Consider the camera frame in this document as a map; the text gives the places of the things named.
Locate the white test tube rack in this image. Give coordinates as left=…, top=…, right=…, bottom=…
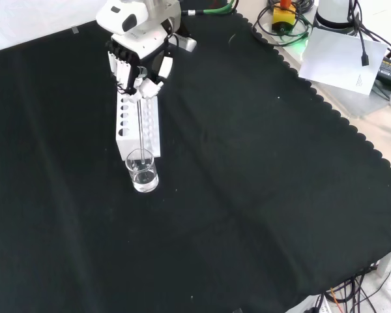
left=115, top=91, right=162, bottom=162

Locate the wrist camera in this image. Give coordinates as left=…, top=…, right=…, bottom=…
left=173, top=32, right=198, bottom=53

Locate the black cable with plug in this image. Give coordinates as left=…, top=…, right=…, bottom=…
left=348, top=0, right=371, bottom=68

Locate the clear glass beaker with water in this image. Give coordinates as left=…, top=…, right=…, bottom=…
left=125, top=148, right=160, bottom=194

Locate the grey clear plate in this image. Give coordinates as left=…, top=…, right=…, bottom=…
left=330, top=78, right=391, bottom=119

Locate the pale white board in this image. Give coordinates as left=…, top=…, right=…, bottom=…
left=298, top=27, right=388, bottom=96

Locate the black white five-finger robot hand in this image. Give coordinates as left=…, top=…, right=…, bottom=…
left=105, top=25, right=175, bottom=100

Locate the thick green cable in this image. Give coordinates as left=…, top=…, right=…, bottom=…
left=181, top=0, right=239, bottom=16

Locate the black looped cable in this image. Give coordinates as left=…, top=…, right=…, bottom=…
left=252, top=0, right=313, bottom=47

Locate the thin orange cable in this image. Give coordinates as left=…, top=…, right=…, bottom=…
left=330, top=287, right=343, bottom=313

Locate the white power strip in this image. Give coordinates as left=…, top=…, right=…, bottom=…
left=308, top=293, right=333, bottom=313

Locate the black bench cloth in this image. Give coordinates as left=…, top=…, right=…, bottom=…
left=0, top=12, right=391, bottom=313

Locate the yellow stop button box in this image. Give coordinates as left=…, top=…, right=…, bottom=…
left=272, top=0, right=297, bottom=34

